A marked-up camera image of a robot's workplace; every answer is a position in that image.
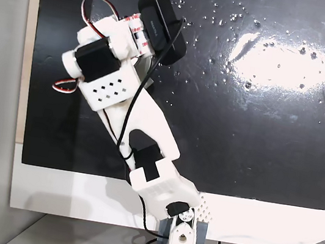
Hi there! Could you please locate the stainless steel mug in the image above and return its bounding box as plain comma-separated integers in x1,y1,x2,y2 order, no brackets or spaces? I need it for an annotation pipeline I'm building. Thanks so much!
130,55,158,92

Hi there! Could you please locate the grey table clamp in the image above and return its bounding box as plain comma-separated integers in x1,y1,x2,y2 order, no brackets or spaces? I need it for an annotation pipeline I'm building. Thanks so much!
155,216,210,244

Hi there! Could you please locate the black table mat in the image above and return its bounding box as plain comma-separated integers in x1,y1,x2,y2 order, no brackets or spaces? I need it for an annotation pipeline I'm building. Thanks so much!
12,0,325,213

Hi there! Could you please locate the beige wooden board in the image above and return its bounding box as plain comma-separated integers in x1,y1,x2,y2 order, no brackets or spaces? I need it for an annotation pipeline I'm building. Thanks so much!
5,0,47,144

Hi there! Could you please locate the red white black servo wire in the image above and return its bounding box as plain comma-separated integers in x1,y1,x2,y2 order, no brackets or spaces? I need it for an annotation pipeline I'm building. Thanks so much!
51,0,124,101

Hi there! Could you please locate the black oval camera box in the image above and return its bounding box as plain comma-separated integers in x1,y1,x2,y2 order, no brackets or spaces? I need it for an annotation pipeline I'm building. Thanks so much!
128,0,196,70

